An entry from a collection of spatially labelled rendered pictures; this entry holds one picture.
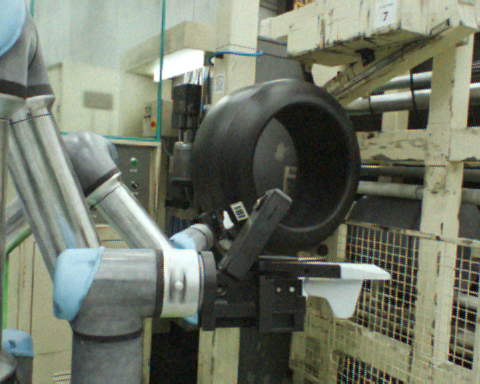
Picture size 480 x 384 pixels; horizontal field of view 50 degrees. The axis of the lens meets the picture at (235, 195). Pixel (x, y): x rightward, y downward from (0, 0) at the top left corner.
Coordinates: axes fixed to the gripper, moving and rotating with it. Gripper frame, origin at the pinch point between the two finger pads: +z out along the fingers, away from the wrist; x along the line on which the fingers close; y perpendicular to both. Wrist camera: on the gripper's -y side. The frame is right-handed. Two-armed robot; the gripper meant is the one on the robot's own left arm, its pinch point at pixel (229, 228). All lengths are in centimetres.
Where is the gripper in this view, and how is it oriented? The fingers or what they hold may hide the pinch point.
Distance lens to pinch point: 150.1
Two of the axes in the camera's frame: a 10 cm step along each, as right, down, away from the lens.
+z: 3.2, -1.6, 9.3
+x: -9.0, 2.7, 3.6
